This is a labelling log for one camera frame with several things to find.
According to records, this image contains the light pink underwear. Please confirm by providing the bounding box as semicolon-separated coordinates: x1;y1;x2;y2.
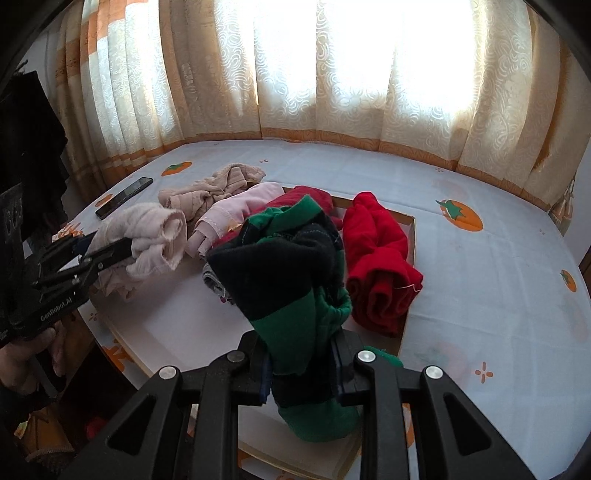
185;181;284;259

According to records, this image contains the shallow cardboard tray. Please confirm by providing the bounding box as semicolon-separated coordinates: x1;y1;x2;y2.
106;185;419;480

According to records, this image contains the green black striped underwear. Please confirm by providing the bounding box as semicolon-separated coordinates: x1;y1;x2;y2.
205;195;402;444

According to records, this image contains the dark wooden drawer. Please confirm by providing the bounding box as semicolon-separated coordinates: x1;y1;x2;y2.
18;323;139;462

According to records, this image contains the black hanging jacket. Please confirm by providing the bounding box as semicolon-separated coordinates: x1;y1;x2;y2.
0;69;70;222

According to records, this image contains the beige ribbed underwear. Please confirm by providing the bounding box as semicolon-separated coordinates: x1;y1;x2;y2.
158;162;267;222

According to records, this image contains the grey striped underwear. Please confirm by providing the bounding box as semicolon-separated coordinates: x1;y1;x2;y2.
202;263;236;305

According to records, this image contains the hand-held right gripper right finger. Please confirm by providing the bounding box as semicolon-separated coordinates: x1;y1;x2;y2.
330;332;539;480

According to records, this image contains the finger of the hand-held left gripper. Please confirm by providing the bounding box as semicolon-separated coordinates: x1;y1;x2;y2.
32;236;134;296
34;231;100;278

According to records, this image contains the maroon underwear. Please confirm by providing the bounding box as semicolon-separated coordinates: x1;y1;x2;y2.
222;185;345;236

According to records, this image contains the curtain tassel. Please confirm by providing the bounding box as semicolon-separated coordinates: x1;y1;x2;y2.
551;178;578;236

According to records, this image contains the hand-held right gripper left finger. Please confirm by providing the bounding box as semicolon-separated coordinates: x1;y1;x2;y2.
60;330;273;480

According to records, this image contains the persimmon print tablecloth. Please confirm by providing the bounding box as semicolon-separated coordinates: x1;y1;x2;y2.
53;141;591;480

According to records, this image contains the cream orange patterned curtain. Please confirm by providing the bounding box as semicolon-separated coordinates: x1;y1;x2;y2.
53;0;578;213

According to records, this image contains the brown patterned cloth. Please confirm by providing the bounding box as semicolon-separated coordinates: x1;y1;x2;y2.
14;406;77;464

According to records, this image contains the person's left hand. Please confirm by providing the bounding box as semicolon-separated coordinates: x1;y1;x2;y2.
0;320;68;395

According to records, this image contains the black smartphone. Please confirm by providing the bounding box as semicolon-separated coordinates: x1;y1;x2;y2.
95;176;154;220

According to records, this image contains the bright red underwear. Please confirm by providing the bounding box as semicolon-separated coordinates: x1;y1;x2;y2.
344;191;424;337

